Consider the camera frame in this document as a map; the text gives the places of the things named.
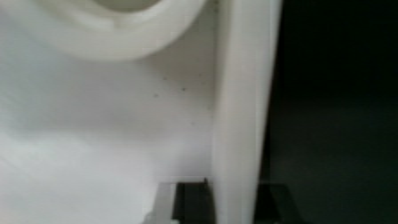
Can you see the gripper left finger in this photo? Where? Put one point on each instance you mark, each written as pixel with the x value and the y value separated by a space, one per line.
pixel 184 203

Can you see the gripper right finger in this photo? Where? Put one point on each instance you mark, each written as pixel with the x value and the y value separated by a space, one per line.
pixel 276 208

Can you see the white square tabletop part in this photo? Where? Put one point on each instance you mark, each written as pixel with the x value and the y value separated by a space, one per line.
pixel 134 101

